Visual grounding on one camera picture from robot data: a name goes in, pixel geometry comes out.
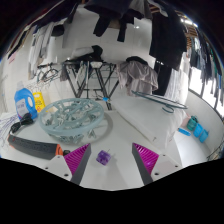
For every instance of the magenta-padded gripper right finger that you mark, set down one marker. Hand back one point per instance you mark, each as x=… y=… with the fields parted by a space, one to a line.
x=146 y=158

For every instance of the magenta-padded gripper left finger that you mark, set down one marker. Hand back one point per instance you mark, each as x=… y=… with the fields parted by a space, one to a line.
x=76 y=159

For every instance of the purple charger block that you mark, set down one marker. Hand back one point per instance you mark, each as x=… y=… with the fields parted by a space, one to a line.
x=103 y=157

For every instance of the round pale blue peg hanger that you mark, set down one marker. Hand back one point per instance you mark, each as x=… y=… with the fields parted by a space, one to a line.
x=56 y=133

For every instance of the white pillow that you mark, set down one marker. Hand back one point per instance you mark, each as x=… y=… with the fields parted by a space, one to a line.
x=146 y=116

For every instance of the flat blue plastic item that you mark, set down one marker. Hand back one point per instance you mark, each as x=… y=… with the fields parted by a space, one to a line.
x=184 y=131

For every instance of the pink bucket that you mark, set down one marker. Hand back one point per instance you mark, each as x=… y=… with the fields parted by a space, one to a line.
x=184 y=121

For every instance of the teal bucket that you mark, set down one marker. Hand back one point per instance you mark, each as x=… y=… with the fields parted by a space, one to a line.
x=192 y=123

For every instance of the teal clothes hanger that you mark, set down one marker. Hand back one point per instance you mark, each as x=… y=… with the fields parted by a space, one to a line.
x=156 y=97

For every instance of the yellow floor sign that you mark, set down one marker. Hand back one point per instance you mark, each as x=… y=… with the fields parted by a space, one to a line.
x=39 y=101

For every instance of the blue detergent bottle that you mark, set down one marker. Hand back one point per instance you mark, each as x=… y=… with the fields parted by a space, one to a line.
x=25 y=103

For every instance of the black folding drying rack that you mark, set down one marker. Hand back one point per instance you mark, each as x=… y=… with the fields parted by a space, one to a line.
x=81 y=83

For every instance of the grey garment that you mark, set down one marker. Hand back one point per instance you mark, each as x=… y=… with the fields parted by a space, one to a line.
x=138 y=78

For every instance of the white and black garment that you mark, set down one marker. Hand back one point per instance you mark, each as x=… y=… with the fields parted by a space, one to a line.
x=83 y=52

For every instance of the hanging clothes row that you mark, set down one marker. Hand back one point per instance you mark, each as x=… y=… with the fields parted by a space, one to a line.
x=166 y=33

